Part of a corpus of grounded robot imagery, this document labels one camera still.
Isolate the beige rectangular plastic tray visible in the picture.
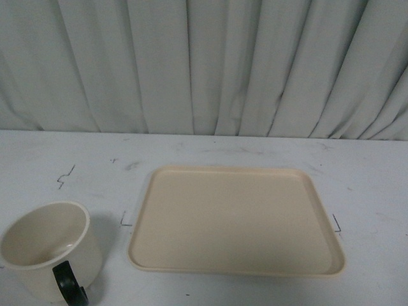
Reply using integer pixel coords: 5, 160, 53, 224
127, 166, 346, 277

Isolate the cream mug with black handle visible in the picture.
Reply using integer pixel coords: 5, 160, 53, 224
1, 201, 103, 305

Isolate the white pleated curtain backdrop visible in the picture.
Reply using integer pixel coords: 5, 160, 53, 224
1, 1, 407, 140

